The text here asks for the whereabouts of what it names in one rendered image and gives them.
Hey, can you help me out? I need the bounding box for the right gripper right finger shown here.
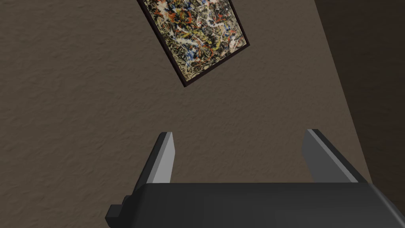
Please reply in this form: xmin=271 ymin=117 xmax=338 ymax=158
xmin=301 ymin=128 xmax=368 ymax=184

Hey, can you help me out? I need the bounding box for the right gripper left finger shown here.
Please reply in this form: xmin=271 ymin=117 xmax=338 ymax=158
xmin=134 ymin=131 xmax=176 ymax=192

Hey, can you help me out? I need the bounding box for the dark-framed splatter painting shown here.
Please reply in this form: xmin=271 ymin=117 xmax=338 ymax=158
xmin=136 ymin=0 xmax=250 ymax=88

